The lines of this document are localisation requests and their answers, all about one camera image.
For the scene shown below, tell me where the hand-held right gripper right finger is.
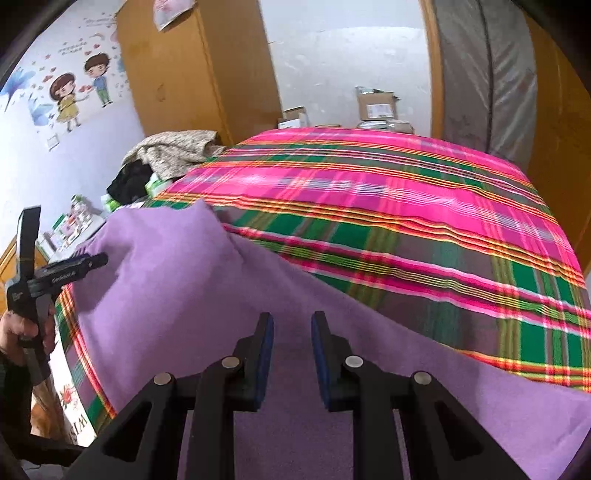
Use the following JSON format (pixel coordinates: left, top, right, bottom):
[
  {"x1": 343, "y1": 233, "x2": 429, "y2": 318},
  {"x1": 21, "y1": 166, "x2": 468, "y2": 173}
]
[{"x1": 311, "y1": 311, "x2": 509, "y2": 480}]

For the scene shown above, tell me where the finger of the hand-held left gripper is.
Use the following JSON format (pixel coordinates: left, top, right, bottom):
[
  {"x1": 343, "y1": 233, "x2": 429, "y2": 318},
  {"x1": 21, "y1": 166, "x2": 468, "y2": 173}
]
[{"x1": 74, "y1": 252, "x2": 109, "y2": 276}]

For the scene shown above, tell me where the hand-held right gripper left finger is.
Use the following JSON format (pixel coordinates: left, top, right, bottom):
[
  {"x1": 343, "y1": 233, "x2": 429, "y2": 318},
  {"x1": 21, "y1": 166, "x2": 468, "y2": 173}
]
[{"x1": 78, "y1": 312, "x2": 274, "y2": 480}]

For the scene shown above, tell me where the purple fleece garment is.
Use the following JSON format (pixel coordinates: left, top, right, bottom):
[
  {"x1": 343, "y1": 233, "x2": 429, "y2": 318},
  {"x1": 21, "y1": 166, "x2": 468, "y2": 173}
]
[{"x1": 71, "y1": 199, "x2": 591, "y2": 480}]

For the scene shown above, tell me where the person's left forearm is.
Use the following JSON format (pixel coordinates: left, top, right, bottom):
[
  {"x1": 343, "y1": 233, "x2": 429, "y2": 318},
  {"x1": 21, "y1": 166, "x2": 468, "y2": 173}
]
[{"x1": 0, "y1": 351, "x2": 35, "y2": 462}]

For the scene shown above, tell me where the person's left hand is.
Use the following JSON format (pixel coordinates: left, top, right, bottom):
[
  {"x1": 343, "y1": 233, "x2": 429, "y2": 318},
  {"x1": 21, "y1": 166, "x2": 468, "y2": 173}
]
[{"x1": 0, "y1": 305, "x2": 56, "y2": 358}]

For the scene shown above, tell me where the wooden headboard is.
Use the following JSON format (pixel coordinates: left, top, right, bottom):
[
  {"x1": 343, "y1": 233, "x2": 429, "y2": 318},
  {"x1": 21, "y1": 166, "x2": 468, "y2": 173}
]
[{"x1": 0, "y1": 247, "x2": 28, "y2": 292}]

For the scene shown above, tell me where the pile of medicine boxes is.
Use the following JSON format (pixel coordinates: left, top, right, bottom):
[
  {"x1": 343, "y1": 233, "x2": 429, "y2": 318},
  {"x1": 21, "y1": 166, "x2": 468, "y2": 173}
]
[{"x1": 37, "y1": 194, "x2": 108, "y2": 254}]

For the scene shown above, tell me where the black garment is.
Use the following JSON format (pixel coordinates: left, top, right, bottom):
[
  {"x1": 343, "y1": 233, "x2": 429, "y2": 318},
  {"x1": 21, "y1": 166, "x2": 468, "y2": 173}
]
[{"x1": 107, "y1": 161, "x2": 154, "y2": 205}]

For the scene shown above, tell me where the green white tissue pack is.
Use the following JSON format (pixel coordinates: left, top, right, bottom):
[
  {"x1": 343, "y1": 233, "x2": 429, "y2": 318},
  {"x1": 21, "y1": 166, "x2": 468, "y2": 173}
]
[{"x1": 145, "y1": 173, "x2": 175, "y2": 197}]

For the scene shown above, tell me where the white floral bed sheet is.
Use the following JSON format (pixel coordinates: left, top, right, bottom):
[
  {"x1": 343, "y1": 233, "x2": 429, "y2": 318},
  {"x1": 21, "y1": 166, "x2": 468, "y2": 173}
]
[{"x1": 48, "y1": 337, "x2": 99, "y2": 446}]

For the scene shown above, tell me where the floral quilted jacket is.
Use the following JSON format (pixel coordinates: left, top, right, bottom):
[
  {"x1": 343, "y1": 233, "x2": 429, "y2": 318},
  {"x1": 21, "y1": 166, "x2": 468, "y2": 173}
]
[{"x1": 122, "y1": 130, "x2": 227, "y2": 182}]

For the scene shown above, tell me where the pink green plaid bed sheet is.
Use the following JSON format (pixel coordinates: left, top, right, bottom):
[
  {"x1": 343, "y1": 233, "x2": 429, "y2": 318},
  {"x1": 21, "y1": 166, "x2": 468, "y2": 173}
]
[{"x1": 55, "y1": 127, "x2": 591, "y2": 435}]

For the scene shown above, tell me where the wooden wardrobe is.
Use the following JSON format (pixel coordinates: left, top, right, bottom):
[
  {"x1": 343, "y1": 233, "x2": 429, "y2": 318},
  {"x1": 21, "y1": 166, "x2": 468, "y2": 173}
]
[{"x1": 115, "y1": 0, "x2": 283, "y2": 146}]

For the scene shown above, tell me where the white box with dark label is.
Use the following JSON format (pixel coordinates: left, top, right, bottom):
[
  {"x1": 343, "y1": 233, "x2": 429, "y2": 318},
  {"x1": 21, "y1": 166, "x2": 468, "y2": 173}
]
[{"x1": 277, "y1": 107, "x2": 309, "y2": 130}]

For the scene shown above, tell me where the brown cardboard parcel box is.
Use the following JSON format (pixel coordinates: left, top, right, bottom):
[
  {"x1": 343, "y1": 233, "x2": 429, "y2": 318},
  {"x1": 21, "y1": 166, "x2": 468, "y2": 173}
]
[{"x1": 355, "y1": 87, "x2": 399, "y2": 121}]

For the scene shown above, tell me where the pink white plastic bag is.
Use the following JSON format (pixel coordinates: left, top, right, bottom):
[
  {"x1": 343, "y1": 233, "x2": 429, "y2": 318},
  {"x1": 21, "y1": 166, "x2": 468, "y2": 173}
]
[{"x1": 152, "y1": 0, "x2": 197, "y2": 32}]

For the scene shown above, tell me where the wooden door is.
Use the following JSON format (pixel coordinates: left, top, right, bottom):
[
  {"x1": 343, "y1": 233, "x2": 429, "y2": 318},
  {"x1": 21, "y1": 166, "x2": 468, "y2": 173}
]
[{"x1": 526, "y1": 14, "x2": 591, "y2": 273}]

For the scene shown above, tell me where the cartoon couple wall sticker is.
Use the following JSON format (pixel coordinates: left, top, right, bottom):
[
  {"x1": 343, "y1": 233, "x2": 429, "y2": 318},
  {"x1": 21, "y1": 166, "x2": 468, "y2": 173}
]
[{"x1": 0, "y1": 14, "x2": 129, "y2": 134}]

